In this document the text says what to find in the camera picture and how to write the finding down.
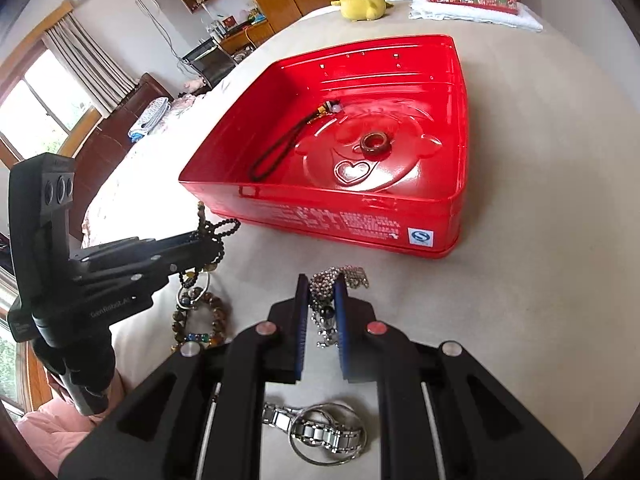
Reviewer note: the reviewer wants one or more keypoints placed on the beige bed sheet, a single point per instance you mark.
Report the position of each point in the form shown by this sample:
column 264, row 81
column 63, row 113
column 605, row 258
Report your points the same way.
column 525, row 185

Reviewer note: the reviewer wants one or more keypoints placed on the red tin box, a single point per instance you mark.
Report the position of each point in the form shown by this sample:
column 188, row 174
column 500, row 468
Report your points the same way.
column 425, row 185

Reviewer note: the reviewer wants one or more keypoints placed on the brown amber bangle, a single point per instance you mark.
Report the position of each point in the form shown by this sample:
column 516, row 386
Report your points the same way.
column 364, row 147

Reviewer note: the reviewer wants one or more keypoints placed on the blue and white folded cloth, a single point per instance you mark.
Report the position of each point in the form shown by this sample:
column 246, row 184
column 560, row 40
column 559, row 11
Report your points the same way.
column 150, row 117

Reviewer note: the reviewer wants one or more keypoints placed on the wooden desk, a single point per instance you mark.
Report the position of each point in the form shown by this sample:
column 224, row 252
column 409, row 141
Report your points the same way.
column 255, row 35

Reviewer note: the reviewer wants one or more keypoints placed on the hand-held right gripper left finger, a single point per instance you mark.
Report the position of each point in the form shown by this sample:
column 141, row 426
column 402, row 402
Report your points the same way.
column 301, row 330

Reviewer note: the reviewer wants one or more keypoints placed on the window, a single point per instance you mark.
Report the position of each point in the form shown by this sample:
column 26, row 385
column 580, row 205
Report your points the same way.
column 45, row 95

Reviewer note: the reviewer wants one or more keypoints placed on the black chair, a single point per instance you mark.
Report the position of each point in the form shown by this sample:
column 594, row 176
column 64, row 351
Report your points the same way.
column 210, row 62

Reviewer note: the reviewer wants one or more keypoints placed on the person's left hand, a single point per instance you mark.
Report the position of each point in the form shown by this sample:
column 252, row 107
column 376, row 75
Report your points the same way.
column 75, row 370

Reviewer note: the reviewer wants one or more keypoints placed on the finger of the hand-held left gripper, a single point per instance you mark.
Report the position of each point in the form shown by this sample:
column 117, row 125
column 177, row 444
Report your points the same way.
column 130, row 276
column 140, row 247

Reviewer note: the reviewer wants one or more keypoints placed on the thin silver bangle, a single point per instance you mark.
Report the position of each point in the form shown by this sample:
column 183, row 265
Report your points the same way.
column 204, row 292

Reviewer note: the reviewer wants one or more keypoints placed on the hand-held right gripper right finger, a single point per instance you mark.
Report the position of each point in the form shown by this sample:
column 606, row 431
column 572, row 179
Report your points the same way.
column 341, row 330

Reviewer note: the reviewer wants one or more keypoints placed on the pink garment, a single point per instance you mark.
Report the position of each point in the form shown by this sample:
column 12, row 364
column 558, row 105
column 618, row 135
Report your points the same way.
column 45, row 435

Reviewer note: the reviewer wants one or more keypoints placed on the silver metal watch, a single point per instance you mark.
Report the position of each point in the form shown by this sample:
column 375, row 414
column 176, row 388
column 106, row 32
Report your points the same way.
column 280, row 417

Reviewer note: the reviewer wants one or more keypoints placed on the beige curtain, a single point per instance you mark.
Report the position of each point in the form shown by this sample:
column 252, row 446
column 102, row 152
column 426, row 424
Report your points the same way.
column 85, row 60

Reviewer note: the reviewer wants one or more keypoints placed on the large silver bangle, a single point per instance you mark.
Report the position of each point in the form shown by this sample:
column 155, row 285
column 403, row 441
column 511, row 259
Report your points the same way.
column 296, row 447

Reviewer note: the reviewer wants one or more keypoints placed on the pink floral bedding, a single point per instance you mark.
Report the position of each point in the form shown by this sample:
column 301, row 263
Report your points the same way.
column 185, row 100

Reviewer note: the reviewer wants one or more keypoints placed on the white folded towel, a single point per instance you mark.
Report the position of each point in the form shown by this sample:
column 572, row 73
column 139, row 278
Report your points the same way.
column 450, row 15

